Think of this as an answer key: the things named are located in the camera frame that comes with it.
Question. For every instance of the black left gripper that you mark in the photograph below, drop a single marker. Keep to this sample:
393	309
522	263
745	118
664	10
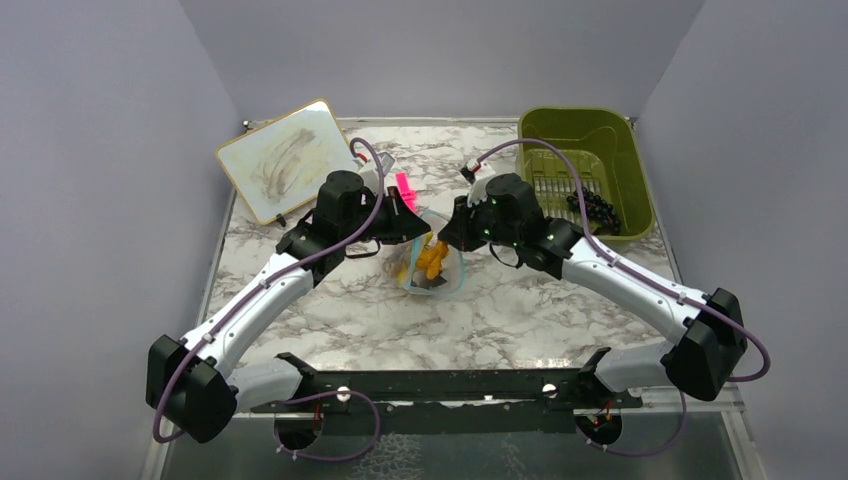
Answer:
404	223

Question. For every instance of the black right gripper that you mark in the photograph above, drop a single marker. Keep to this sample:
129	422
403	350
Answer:
458	231

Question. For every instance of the orange toy food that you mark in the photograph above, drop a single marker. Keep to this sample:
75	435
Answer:
430	259

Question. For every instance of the clear zip top bag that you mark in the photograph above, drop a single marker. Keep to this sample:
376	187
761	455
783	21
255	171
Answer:
453	265

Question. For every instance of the yellow toy banana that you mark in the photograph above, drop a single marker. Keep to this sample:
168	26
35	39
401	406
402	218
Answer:
400	269

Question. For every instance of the grey toy fish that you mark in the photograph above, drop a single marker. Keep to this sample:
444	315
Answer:
437	284

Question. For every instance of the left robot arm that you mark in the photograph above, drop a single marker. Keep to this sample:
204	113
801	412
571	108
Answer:
188	379

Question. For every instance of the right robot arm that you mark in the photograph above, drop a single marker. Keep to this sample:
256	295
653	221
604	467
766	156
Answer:
702	337

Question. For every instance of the pink plastic bag clip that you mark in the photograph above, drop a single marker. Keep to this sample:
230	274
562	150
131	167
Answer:
407	193

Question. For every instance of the wood framed whiteboard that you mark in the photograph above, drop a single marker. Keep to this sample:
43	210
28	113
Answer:
280	166

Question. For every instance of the black toy grapes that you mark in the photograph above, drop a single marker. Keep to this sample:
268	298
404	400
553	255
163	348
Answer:
602	216

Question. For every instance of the green plastic bin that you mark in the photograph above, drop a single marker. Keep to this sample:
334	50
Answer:
601	145

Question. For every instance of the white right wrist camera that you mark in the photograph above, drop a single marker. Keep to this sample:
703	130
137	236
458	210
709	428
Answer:
477	174

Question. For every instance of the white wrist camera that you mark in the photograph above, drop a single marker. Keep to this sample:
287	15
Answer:
373	180
477	174

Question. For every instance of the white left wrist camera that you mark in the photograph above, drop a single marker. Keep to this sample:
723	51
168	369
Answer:
373	180

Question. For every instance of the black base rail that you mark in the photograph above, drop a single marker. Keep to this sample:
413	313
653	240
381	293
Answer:
431	402

